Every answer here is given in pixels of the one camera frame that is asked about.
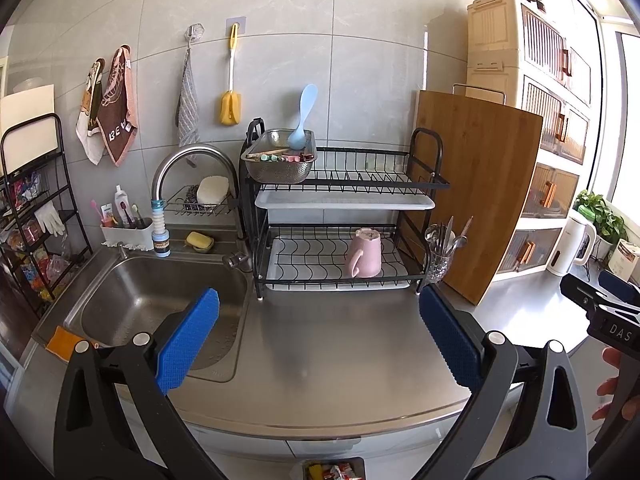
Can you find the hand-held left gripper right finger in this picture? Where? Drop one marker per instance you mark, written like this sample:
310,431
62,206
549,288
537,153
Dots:
445,332

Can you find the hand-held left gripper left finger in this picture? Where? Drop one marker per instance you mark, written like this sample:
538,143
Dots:
192,335

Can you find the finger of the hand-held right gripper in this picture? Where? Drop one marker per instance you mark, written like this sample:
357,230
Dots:
580,295
620,285

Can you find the grey square trash bin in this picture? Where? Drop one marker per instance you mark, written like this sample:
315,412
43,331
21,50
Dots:
332,459

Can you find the person's right hand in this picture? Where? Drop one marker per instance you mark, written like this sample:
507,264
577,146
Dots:
611,387

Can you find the white countertop appliance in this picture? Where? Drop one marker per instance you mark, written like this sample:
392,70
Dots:
627,260

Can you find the white electric kettle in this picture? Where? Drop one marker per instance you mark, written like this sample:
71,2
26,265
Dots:
570,245

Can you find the stainless steel sink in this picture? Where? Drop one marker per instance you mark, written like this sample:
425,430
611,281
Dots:
150,290

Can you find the glass cutlery holder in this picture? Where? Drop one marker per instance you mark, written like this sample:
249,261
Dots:
437,267

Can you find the green potted plant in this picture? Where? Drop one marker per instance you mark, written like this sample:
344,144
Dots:
600,210

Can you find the yellow soap in dish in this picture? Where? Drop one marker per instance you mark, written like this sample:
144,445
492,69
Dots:
201,250

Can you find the yellow soap bar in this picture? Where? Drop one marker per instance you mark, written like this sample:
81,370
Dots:
199,239

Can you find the metal spoon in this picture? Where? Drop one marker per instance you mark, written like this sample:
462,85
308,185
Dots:
431,234

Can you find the metal knife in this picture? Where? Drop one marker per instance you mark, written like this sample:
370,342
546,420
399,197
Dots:
449,230

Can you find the straw cleaning brush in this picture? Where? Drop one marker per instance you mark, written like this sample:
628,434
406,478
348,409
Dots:
466,230

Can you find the pink mug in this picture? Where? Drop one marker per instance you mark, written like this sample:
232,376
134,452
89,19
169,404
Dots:
367,255

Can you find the blue white faucet filter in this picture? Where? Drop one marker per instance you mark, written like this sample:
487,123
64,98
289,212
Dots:
161,230

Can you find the white cabinet door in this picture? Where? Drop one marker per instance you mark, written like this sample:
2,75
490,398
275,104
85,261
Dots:
400,435
240,450

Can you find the white toothbrush holder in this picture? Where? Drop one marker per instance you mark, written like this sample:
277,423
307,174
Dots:
125,237

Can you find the orange cleaning cloth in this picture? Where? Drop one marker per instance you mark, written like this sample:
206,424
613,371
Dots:
60,342

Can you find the dark toothbrush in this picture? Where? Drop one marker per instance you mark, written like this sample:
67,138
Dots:
135,215

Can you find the white drip tray under mug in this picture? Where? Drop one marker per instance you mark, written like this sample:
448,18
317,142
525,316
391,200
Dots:
320,280

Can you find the dark scouring pad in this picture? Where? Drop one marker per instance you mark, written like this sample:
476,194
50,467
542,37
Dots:
190,199

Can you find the white round sponge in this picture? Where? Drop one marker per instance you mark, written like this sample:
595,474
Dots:
212,190

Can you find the wooden cutting board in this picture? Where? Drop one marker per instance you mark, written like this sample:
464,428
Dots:
480,185

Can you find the white toothpaste tube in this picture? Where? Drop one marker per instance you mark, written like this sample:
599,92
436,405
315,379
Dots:
120,205

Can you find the black two-tier dish rack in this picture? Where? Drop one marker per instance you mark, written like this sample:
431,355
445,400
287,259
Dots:
440,183

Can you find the window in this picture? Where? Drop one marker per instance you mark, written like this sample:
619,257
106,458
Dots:
630,135

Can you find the pink toothbrush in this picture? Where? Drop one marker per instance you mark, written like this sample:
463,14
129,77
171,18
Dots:
95,207

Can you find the long white drip tray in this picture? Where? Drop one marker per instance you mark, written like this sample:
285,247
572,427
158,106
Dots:
345,202

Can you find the red candy wrapper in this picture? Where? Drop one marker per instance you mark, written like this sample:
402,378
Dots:
340,472

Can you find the steel mesh colander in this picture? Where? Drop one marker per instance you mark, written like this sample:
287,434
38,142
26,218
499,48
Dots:
277,172

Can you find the small yellow foam net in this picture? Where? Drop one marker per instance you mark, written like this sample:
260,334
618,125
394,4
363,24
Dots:
315,472

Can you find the white rubber gloves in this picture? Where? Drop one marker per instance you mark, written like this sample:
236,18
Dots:
50,217

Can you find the curved steel faucet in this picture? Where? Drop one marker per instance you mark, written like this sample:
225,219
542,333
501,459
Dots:
192,150

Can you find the pile of colourful snack packets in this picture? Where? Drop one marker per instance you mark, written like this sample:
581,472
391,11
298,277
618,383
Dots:
25,232

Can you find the bundle of chopsticks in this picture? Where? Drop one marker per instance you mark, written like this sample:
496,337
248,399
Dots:
280,158

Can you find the black metal shelf rack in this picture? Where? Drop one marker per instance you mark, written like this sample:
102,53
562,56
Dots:
67,180

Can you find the brown hand towel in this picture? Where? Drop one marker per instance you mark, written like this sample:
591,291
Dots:
117,125

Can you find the cream bear hand towel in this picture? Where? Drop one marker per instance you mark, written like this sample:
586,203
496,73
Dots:
90,135

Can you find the grey checked dishcloth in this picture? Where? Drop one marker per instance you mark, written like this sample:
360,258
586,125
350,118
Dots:
187,110

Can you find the blue rice paddle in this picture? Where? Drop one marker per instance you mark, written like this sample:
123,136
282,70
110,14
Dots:
297,135

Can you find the yellow bottle brush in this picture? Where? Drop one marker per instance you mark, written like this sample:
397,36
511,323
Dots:
230,107

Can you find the beige storage cabinet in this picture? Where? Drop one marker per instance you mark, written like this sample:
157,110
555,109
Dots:
495,35

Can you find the white board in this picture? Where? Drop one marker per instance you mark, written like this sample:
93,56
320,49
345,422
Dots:
30,105

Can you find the clear wall hook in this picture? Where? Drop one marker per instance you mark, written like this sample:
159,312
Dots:
194,32

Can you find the blue adhesive wall hook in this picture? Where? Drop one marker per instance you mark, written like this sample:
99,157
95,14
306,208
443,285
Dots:
241,21

